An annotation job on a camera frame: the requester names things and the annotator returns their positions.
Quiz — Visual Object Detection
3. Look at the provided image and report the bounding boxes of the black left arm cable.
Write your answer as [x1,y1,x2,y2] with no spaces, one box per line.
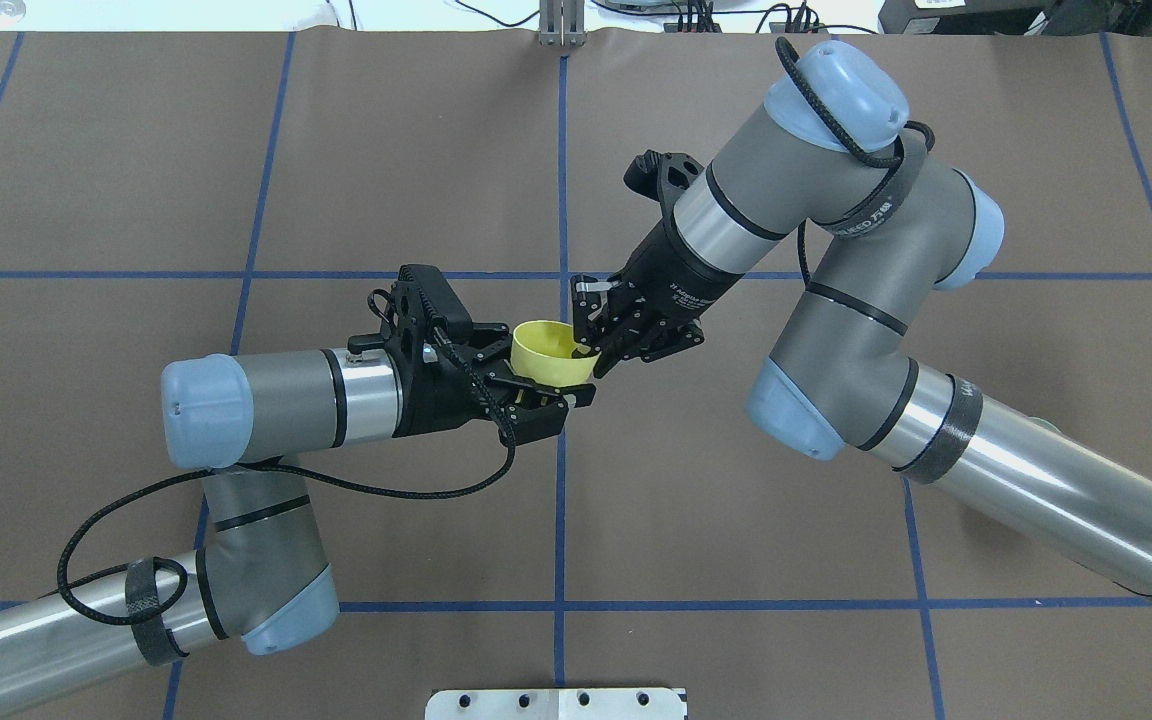
[56,290,520,629]

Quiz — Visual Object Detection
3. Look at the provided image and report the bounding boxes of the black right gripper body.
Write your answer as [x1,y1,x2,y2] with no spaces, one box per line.
[605,222,737,346]

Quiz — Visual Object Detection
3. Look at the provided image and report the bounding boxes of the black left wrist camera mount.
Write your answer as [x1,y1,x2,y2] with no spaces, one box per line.
[346,264,473,363]

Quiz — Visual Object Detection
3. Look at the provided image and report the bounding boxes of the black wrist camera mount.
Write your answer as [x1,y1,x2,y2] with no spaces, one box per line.
[623,149,704,219]
[346,264,473,363]

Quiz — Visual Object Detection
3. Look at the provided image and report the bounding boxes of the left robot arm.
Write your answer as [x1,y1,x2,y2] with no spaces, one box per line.
[0,319,596,717]

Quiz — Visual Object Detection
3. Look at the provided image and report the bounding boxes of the black cables behind table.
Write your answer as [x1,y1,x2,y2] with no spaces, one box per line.
[331,0,882,36]

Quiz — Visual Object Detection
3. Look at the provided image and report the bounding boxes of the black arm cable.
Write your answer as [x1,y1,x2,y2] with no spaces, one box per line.
[56,290,520,629]
[774,36,937,286]

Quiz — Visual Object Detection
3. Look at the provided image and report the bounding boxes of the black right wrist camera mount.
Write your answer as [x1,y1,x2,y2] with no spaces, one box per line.
[623,149,704,219]

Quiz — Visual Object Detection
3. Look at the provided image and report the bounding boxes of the yellow plastic cup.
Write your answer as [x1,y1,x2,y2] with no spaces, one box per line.
[509,320,599,388]

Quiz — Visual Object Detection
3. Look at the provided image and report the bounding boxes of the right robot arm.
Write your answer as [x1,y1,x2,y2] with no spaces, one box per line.
[564,35,1152,661]

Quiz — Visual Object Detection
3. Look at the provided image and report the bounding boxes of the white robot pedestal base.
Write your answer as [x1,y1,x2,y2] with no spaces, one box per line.
[424,687,690,719]

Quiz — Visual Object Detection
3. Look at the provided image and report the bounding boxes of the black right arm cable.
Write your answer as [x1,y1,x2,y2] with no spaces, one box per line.
[774,36,937,286]

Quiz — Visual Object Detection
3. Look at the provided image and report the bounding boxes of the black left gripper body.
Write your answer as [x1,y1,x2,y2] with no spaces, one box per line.
[396,340,488,438]

